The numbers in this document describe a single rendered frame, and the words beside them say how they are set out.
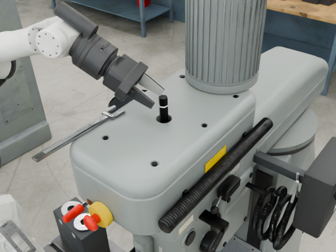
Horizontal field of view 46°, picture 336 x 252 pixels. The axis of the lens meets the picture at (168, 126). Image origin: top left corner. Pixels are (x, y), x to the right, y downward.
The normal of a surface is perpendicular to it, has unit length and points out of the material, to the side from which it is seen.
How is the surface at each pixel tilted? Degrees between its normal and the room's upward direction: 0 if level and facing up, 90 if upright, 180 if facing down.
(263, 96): 0
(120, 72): 30
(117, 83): 90
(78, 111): 0
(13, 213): 58
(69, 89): 0
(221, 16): 90
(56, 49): 88
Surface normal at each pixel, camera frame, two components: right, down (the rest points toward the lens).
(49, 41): -0.33, 0.55
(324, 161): -0.03, -0.80
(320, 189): -0.62, 0.48
